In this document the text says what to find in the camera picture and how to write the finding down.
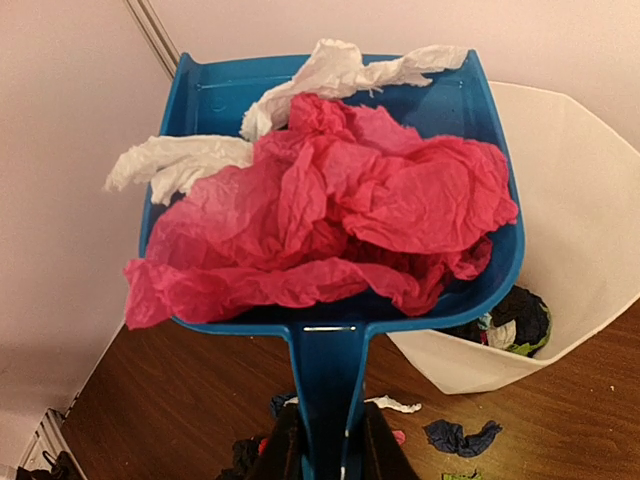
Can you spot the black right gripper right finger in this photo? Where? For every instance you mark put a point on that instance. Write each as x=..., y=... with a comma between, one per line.
x=383, y=458

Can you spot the translucent white waste bin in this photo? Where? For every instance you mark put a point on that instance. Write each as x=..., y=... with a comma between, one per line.
x=578, y=184

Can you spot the large pink paper scrap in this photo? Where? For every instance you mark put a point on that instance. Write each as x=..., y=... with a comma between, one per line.
x=343, y=200

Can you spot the pink paper strip scrap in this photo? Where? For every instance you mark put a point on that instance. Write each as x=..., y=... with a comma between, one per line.
x=399, y=436

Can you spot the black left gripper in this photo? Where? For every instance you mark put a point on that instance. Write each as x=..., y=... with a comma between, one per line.
x=61, y=468

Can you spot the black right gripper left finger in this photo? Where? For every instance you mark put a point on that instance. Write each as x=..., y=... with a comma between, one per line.
x=281, y=457

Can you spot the dark blue paper scrap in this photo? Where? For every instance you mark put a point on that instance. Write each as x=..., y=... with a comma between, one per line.
x=450, y=438

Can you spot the blue plastic dustpan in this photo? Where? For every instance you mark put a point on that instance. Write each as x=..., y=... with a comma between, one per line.
x=329, y=341

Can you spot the green paper scrap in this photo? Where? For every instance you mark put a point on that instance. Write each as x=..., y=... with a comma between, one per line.
x=475, y=475

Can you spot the long white paper scrap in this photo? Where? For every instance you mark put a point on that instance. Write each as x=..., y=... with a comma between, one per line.
x=386, y=402

